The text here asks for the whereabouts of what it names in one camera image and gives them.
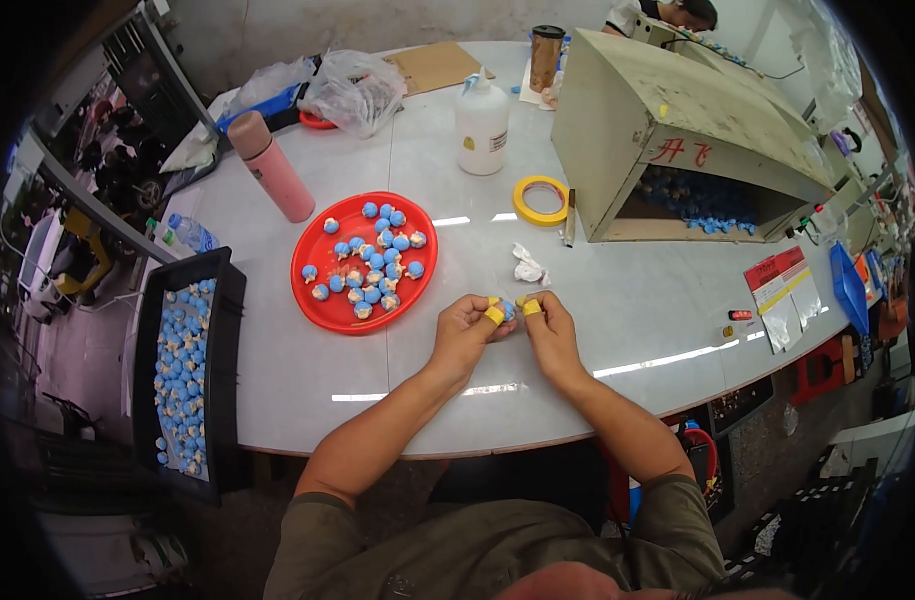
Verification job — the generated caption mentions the person's left hand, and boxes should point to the person's left hand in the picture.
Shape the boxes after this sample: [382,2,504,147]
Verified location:
[429,294,517,381]

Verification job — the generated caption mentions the person's right hand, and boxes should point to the person's right hand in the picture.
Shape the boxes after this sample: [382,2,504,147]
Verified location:
[516,291,588,386]

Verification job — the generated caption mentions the crumpled white tissue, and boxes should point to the crumpled white tissue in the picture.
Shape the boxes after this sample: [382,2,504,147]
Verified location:
[512,242,553,288]

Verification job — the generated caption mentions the pile of blue balls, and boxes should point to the pile of blue balls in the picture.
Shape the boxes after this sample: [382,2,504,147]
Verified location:
[301,201,428,321]

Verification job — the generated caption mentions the red round plate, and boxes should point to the red round plate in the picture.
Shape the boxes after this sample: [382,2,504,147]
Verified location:
[291,191,439,336]

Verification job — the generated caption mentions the yellow tape roll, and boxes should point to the yellow tape roll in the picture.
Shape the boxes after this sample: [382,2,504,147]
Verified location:
[512,175,571,228]

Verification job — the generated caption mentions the blue parts inside machine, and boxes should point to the blue parts inside machine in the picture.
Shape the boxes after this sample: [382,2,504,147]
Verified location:
[641,166,760,237]

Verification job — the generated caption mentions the white glue bottle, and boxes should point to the white glue bottle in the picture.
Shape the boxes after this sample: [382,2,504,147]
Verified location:
[455,66,511,177]

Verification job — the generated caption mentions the person's body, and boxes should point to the person's body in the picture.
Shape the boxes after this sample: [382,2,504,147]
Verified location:
[262,472,803,600]

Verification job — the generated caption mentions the red and white sleeved sheets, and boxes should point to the red and white sleeved sheets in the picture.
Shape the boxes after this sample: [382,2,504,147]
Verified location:
[743,245,823,355]

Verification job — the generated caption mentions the black plastic crate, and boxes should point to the black plastic crate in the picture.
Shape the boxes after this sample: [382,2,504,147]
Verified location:
[132,246,249,507]

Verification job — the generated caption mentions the pink thermos bottle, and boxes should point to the pink thermos bottle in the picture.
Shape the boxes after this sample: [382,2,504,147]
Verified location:
[227,110,317,225]

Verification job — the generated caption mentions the white paper sheet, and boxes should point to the white paper sheet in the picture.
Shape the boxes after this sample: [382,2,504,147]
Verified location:
[517,58,557,111]

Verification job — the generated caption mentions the beige metal machine box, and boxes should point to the beige metal machine box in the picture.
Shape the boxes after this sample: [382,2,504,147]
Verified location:
[550,27,838,245]

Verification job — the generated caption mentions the red plastic stool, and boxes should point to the red plastic stool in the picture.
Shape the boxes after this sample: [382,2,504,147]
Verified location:
[790,334,857,408]

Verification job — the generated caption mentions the clear plastic bag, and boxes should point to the clear plastic bag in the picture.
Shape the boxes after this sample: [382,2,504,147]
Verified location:
[298,49,409,141]

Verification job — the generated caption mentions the brown cardboard sheet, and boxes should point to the brown cardboard sheet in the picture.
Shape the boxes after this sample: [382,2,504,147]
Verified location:
[382,40,486,98]

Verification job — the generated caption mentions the brown cup with black lid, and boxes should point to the brown cup with black lid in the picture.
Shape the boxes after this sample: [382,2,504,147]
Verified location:
[529,24,567,95]

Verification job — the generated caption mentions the heap of blue toy parts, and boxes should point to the heap of blue toy parts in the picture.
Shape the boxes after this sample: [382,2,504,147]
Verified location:
[153,278,218,478]

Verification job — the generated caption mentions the clear water bottle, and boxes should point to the clear water bottle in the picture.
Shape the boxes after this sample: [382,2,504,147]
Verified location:
[166,213,220,255]

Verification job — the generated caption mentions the blue plastic tray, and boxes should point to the blue plastic tray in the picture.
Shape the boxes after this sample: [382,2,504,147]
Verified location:
[829,240,871,336]

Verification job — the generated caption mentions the blue flat package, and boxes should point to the blue flat package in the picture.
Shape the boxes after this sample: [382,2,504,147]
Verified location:
[216,82,310,135]

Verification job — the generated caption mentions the crumpled translucent plastic bag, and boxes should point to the crumpled translucent plastic bag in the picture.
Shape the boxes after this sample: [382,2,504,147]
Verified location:
[223,57,317,115]

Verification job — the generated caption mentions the red hose coil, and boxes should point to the red hose coil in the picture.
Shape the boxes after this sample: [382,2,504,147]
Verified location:
[681,426,722,492]

